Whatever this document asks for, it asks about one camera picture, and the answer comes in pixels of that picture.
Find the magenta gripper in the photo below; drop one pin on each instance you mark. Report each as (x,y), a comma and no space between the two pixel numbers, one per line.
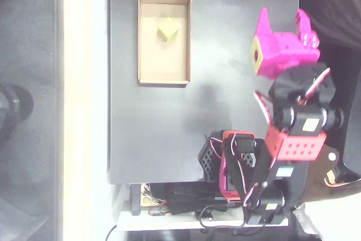
(285,44)

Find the lime green cube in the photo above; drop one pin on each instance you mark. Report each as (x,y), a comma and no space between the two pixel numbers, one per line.
(168,28)

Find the black perforated arm base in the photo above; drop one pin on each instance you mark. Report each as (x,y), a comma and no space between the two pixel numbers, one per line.
(208,159)

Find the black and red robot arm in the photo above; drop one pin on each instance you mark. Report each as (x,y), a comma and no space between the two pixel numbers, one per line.
(296,145)

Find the open cardboard box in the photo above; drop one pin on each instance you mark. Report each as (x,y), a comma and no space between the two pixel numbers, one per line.
(163,60)

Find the brown bag with white button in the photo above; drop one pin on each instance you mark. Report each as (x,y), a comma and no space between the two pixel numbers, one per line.
(332,176)

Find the small wooden piece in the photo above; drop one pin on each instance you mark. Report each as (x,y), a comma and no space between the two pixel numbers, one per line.
(147,200)

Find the small circuit board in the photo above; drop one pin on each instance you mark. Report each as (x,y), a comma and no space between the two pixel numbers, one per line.
(159,212)

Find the white shelf board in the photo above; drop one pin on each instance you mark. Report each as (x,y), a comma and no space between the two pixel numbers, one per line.
(169,221)

